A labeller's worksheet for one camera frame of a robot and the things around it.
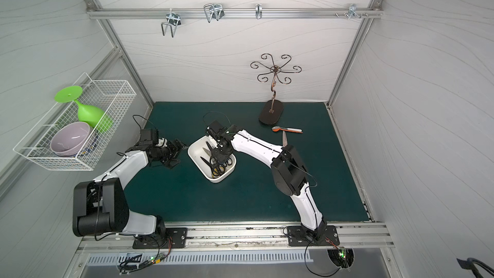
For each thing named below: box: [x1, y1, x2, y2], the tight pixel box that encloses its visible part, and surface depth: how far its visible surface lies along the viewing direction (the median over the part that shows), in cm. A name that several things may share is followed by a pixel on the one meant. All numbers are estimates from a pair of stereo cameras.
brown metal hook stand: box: [250, 53, 302, 125], surface depth 100 cm
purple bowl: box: [50, 121, 91, 158], surface depth 62 cm
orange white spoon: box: [271, 126, 303, 134], surface depth 110 cm
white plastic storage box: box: [187, 135, 237, 183], surface depth 95 cm
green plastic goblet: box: [54, 85, 114, 133], surface depth 64 cm
